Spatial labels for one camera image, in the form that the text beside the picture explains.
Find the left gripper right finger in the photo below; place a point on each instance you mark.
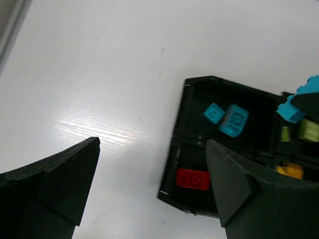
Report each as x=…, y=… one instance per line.
x=254, y=202

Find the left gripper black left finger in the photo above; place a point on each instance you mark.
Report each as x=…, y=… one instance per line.
x=46, y=199

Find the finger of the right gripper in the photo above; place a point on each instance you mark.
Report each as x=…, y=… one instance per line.
x=307, y=103

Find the red teal green lego stack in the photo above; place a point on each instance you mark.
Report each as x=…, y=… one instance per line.
x=289, y=112

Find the lime green lego plate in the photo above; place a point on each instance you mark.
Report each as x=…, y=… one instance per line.
x=309, y=131

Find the yellow rounded lego brick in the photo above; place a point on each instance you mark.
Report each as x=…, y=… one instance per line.
x=290, y=169

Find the red flower lego brick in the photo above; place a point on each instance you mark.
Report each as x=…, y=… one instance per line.
x=192, y=179

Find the teal rounded lego brick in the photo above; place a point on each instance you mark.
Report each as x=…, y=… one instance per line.
x=234, y=121

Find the small teal lego cube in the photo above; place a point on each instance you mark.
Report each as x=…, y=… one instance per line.
x=214, y=113

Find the lime lego tile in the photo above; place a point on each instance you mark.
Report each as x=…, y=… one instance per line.
x=285, y=134

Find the black four compartment tray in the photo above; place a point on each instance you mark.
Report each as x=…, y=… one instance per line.
x=259, y=141

